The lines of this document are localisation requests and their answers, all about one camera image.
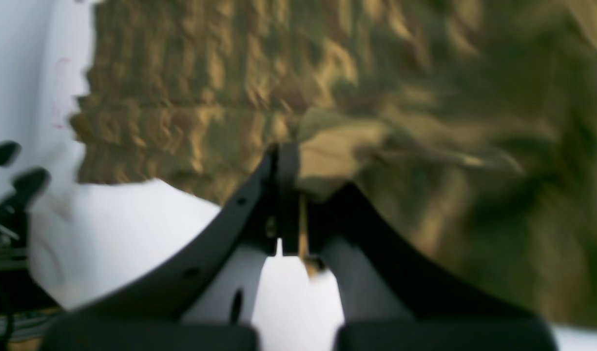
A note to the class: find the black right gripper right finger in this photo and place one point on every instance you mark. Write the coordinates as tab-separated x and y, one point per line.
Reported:
393	298

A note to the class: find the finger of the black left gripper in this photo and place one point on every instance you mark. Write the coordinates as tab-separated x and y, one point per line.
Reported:
26	187
8	151

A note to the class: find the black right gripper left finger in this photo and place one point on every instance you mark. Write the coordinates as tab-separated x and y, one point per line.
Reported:
201	299

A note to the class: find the camouflage t-shirt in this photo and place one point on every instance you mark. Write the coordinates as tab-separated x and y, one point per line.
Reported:
470	125

